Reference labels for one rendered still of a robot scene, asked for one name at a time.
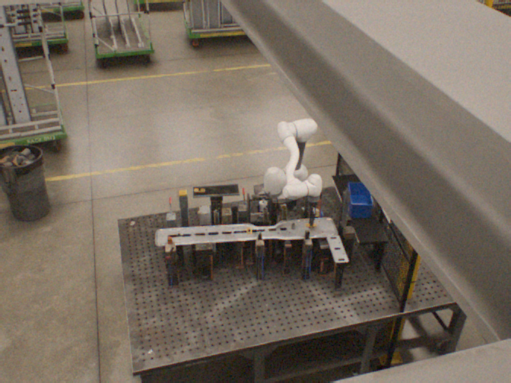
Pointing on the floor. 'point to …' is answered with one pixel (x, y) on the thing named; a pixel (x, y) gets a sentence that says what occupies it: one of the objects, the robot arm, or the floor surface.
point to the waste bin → (24, 181)
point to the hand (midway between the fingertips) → (311, 220)
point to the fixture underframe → (360, 362)
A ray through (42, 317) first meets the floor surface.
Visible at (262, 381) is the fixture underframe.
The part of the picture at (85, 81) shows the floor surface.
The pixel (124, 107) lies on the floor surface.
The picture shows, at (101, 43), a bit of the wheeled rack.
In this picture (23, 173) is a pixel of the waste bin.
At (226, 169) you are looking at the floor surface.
